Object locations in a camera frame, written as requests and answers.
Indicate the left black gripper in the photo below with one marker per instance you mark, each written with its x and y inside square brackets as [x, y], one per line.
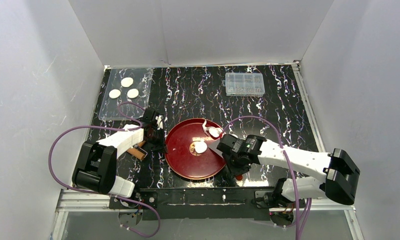
[152, 122]

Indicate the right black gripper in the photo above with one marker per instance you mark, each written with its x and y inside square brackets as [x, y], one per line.
[224, 145]

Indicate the scraper knife orange handle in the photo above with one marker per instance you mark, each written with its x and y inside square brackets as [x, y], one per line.
[223, 150]

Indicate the wooden rolling pin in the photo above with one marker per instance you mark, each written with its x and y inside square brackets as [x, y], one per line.
[137, 151]

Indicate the white dough piece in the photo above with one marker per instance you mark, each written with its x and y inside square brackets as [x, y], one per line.
[211, 131]

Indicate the round red tray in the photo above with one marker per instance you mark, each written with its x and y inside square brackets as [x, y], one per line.
[181, 156]

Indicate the cut round dough wrapper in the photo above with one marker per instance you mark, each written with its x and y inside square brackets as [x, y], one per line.
[200, 147]

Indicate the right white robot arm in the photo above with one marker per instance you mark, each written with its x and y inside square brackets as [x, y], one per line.
[331, 175]

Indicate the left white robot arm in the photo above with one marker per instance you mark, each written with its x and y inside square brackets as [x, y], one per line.
[96, 165]

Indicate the white dough disc right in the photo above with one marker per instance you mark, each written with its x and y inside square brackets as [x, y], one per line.
[133, 93]

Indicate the white dough disc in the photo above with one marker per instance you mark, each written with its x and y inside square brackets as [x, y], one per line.
[114, 93]
[133, 93]
[127, 82]

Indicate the white dough disc left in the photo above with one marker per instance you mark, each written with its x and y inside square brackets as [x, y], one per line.
[114, 93]

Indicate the white dough disc top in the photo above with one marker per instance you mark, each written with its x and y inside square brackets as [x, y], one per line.
[127, 82]

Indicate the clear compartment storage box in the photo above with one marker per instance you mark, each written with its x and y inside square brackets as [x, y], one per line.
[244, 84]

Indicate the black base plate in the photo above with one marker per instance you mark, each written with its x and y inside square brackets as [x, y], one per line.
[205, 203]

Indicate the aluminium frame rail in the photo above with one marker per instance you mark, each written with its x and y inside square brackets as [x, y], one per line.
[72, 201]

